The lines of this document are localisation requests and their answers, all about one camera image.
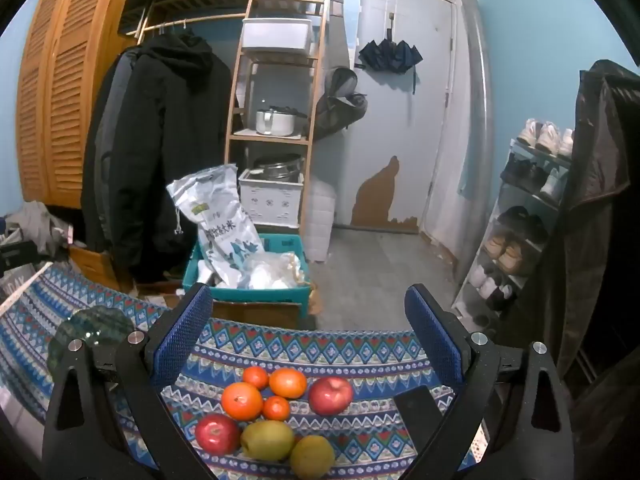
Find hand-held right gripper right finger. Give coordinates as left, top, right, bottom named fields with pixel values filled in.
left=395, top=284, right=576, bottom=480

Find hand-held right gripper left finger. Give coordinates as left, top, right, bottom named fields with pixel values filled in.
left=42, top=284, right=221, bottom=480

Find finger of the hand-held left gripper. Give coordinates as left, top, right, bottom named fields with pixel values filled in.
left=0, top=241, right=38, bottom=278

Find dark green glass plate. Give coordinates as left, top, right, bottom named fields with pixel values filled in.
left=50, top=306, right=136, bottom=361

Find small tangerine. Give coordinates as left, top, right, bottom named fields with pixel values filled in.
left=243, top=366, right=270, bottom=391
left=262, top=395, right=291, bottom=422

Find orange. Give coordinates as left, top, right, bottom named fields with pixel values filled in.
left=269, top=368, right=308, bottom=400
left=221, top=381, right=264, bottom=421

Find red apple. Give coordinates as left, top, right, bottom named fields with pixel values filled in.
left=194, top=413, right=241, bottom=457
left=307, top=376, right=354, bottom=416

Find yellow lemon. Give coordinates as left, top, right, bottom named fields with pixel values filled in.
left=240, top=420, right=296, bottom=462

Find green pear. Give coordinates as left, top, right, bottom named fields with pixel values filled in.
left=290, top=435, right=336, bottom=480

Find grey tote bag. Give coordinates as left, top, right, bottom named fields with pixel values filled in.
left=0, top=260, right=53, bottom=311

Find pile of grey clothes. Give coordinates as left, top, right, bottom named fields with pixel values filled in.
left=7, top=202, right=76, bottom=261

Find brown cardboard box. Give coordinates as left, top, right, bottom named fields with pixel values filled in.
left=177, top=285, right=321, bottom=331
left=67, top=245, right=136, bottom=291

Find black smartphone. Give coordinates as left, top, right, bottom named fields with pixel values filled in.
left=392, top=385, right=451, bottom=443

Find clear plastic bag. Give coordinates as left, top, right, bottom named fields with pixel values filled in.
left=240, top=252, right=306, bottom=291

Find patterned blue tablecloth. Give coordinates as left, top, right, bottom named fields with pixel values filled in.
left=0, top=262, right=496, bottom=480

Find white rice bag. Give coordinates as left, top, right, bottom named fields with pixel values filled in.
left=166, top=162, right=266, bottom=288

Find teal plastic crate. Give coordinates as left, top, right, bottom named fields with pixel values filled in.
left=182, top=232, right=313, bottom=318

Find white shoe rack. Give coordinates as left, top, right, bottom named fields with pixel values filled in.
left=452, top=137, right=576, bottom=331

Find white patterned crate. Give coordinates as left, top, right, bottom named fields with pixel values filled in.
left=238, top=167, right=304, bottom=228

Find white plastic storage bin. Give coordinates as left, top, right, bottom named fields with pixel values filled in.
left=302, top=180, right=336, bottom=263

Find grey jacket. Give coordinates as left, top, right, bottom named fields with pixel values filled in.
left=95, top=50, right=136, bottom=241

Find wooden louvered wardrobe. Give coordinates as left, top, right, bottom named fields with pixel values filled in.
left=15, top=0, right=146, bottom=211

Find steel steamer pot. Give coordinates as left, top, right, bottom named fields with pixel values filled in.
left=252, top=156, right=304, bottom=181

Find dark brown coat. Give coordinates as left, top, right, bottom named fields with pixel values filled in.
left=542, top=59, right=640, bottom=480

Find black hooded jacket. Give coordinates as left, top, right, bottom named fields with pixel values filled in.
left=82, top=27, right=233, bottom=283

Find pale blue door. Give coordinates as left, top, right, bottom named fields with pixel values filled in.
left=350, top=0, right=458, bottom=233

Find wooden shelf rack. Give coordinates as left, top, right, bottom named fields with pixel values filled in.
left=223, top=0, right=331, bottom=241

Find grey metal pipe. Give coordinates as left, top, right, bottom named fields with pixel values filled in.
left=452, top=0, right=496, bottom=281

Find white cooking pot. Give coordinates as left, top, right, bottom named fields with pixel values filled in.
left=256, top=106, right=308, bottom=137

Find grey hanging bag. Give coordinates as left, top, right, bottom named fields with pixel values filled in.
left=312, top=0, right=368, bottom=141

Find dark blue umbrella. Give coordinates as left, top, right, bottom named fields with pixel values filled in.
left=357, top=37, right=423, bottom=96

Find wooden slatted rack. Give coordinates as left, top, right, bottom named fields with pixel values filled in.
left=120, top=0, right=256, bottom=26

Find white plastic storage box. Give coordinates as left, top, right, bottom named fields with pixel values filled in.
left=241, top=18, right=314, bottom=56

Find wooden clothes rail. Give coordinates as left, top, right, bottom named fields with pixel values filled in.
left=125, top=10, right=261, bottom=36

